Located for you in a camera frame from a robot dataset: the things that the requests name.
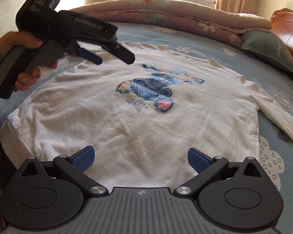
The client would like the person's left hand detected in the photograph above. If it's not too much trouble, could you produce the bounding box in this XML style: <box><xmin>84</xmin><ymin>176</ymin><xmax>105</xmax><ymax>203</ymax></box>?
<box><xmin>0</xmin><ymin>31</ymin><xmax>59</xmax><ymax>92</ymax></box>

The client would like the blue patterned bed sheet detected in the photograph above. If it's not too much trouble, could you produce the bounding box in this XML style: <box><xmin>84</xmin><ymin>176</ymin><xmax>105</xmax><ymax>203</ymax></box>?
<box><xmin>0</xmin><ymin>23</ymin><xmax>293</xmax><ymax>233</ymax></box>

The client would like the wooden headboard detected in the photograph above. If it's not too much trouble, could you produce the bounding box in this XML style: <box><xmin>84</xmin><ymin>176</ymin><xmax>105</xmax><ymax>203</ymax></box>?
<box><xmin>269</xmin><ymin>8</ymin><xmax>293</xmax><ymax>91</ymax></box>

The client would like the white printed sweatshirt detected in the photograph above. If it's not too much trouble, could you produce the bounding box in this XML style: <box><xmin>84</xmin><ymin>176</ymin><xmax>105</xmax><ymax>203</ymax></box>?
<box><xmin>0</xmin><ymin>43</ymin><xmax>293</xmax><ymax>189</ymax></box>

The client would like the green flower pillow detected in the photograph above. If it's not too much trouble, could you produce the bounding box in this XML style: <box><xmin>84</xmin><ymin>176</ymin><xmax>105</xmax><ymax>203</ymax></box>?
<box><xmin>242</xmin><ymin>30</ymin><xmax>293</xmax><ymax>73</ymax></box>

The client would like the pink floral folded quilt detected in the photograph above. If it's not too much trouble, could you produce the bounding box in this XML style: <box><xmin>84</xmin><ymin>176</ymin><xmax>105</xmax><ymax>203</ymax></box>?
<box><xmin>73</xmin><ymin>0</ymin><xmax>272</xmax><ymax>49</ymax></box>

